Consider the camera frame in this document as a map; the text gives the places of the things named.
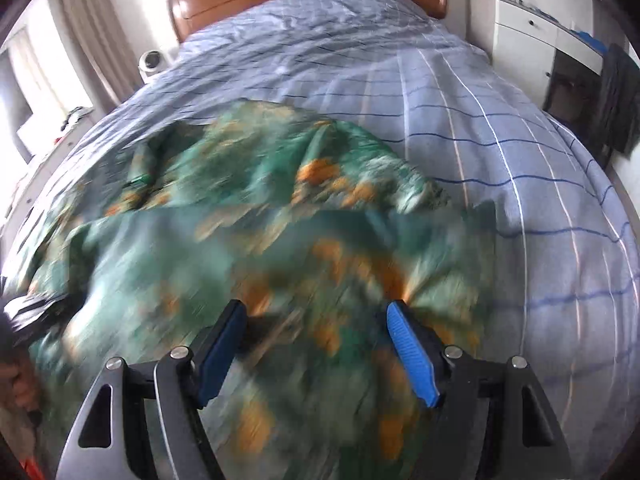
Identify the orange strap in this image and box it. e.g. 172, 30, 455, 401
20, 452, 50, 480

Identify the blue checked bed cover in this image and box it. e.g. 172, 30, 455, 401
0, 0, 638, 461

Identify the green floral garment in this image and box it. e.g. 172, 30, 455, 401
10, 97, 501, 480

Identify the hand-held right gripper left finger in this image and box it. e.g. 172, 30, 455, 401
55, 300, 248, 480

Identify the white desk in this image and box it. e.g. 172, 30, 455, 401
0, 104, 97, 241

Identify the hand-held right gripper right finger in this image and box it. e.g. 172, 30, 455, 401
386, 300, 576, 480

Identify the person's left hand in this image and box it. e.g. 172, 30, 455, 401
0, 352, 42, 411

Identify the white drawer cabinet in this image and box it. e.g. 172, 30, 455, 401
492, 0, 616, 111

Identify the window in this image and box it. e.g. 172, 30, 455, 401
0, 27, 68, 148

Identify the dark hanging cloth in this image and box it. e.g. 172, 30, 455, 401
597, 42, 640, 156

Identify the beige curtain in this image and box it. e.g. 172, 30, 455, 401
52, 0, 143, 108

